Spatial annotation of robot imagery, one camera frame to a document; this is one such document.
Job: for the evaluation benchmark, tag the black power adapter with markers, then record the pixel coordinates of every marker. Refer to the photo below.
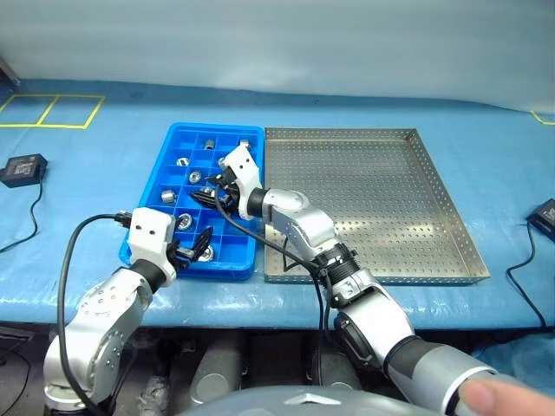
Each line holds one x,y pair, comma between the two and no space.
544,216
24,169

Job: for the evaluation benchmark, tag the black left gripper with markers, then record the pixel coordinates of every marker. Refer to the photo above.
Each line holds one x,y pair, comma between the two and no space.
180,251

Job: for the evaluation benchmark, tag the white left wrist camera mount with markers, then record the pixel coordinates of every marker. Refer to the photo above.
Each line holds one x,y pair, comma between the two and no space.
147,234

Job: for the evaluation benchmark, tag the dark metal frame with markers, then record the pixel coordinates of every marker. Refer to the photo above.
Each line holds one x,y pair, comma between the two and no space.
6,71

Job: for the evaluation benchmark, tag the person's bare fingertip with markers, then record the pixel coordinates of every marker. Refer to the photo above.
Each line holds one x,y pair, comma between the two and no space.
507,398

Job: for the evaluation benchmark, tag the perforated metal tray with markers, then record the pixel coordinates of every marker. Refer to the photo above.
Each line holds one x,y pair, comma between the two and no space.
390,195

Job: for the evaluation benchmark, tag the grey rounded shape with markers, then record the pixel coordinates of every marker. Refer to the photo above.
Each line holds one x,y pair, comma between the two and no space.
336,372
217,372

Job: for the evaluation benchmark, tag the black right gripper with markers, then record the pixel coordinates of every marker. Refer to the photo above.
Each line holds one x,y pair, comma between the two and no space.
229,193

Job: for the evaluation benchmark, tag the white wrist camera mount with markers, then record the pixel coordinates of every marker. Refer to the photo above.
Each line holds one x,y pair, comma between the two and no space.
147,234
245,169

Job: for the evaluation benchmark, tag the blue compartment parts tray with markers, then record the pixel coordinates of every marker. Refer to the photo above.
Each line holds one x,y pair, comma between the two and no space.
225,271

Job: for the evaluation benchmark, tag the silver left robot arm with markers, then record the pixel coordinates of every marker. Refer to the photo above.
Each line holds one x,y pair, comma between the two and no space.
108,312

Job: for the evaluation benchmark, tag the grey dome with triangular emblem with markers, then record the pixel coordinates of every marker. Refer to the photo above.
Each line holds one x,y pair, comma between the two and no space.
303,405

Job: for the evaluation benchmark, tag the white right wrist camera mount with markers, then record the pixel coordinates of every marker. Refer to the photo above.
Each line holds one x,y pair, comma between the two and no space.
245,169

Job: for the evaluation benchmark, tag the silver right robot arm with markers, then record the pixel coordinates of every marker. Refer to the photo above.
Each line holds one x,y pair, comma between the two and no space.
303,225

